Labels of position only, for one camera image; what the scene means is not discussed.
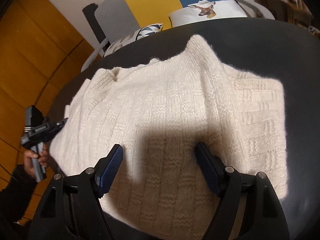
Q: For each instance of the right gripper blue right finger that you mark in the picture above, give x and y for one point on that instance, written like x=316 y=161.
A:
x=212 y=168

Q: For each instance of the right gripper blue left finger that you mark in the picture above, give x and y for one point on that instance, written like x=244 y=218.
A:
x=106 y=169

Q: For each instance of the cream knit sweater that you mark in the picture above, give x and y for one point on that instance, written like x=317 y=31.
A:
x=158 y=112

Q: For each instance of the black sleeved left forearm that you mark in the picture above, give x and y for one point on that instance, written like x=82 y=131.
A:
x=16 y=196

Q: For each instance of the geometric pattern pillow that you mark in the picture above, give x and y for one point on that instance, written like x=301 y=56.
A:
x=137 y=35

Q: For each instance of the grey yellow blue sofa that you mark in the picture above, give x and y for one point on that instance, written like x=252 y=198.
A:
x=116 y=19

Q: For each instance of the white deer print pillow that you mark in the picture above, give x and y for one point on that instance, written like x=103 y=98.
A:
x=205 y=10

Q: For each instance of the wooden desk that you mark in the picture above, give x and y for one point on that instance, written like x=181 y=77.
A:
x=286 y=12

